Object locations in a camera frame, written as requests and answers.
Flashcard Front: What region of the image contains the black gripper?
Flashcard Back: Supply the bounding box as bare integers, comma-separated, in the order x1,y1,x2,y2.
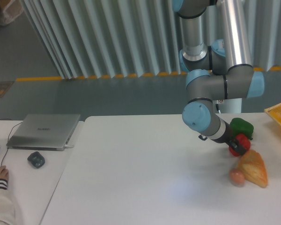
198,123,247,155

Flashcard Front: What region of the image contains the red bell pepper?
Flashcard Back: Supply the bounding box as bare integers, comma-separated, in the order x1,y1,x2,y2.
229,134,251,157

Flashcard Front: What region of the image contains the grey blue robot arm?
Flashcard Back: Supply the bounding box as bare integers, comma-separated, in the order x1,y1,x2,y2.
172,0,265,155

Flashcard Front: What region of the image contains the cream striped sleeve forearm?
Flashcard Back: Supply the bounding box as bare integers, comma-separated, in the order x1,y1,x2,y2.
0,179,18,225

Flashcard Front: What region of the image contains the green bell pepper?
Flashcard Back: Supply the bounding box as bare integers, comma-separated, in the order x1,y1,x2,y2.
230,118,254,140

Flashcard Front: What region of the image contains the golden pastry bread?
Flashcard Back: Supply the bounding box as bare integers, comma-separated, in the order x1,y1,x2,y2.
236,150,268,188

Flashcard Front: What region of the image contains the brown egg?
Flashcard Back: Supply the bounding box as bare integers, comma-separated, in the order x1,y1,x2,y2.
229,169,245,186

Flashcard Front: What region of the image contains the grey folding partition screen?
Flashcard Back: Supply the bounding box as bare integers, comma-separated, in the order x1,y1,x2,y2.
21,0,281,79

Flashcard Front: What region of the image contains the silver closed laptop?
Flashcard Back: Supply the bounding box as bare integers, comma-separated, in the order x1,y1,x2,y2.
7,114,80,151

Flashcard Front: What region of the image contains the dark grey computer mouse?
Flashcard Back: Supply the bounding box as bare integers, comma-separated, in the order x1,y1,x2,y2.
27,151,45,169

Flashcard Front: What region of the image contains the white side desk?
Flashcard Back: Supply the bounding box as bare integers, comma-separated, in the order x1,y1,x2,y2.
0,120,84,225

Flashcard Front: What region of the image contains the cardboard box with wrap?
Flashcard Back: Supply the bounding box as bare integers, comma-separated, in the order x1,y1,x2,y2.
0,0,23,27

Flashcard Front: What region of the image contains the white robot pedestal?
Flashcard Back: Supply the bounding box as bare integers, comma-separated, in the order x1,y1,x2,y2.
213,98,242,113

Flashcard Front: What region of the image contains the black mouse cable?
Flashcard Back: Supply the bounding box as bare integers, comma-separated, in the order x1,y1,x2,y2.
0,118,23,167

